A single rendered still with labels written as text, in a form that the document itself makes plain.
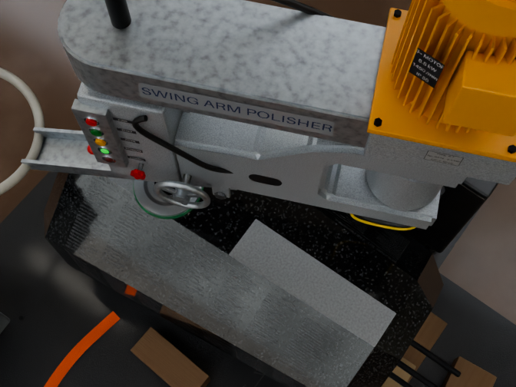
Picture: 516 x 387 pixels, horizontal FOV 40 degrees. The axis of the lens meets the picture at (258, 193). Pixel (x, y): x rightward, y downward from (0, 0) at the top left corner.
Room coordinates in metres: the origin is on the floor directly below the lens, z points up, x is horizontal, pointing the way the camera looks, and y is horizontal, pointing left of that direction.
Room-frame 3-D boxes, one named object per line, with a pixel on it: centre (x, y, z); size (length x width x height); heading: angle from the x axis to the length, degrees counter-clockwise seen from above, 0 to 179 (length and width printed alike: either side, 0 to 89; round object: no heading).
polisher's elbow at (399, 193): (0.71, -0.36, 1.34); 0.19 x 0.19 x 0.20
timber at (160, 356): (0.39, 0.32, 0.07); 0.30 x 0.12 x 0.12; 52
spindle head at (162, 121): (0.83, 0.20, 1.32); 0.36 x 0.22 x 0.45; 79
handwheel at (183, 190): (0.70, 0.19, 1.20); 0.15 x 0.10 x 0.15; 79
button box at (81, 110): (0.74, 0.37, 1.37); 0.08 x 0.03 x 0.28; 79
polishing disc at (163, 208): (0.84, 0.28, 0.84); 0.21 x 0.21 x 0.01
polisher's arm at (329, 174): (0.75, -0.10, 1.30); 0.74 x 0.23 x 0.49; 79
